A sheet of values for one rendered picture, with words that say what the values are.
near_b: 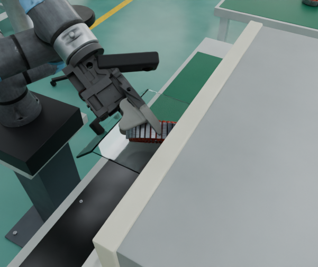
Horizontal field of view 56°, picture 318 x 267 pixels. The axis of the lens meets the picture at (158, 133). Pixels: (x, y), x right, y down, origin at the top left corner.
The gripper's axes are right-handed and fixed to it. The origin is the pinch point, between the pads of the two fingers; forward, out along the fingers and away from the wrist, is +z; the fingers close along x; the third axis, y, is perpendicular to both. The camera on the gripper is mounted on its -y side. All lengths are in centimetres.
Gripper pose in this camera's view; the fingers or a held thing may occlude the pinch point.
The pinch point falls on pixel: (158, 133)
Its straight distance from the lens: 57.0
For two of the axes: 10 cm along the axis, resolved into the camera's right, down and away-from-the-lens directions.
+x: 1.2, -0.7, -9.9
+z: 6.1, 7.9, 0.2
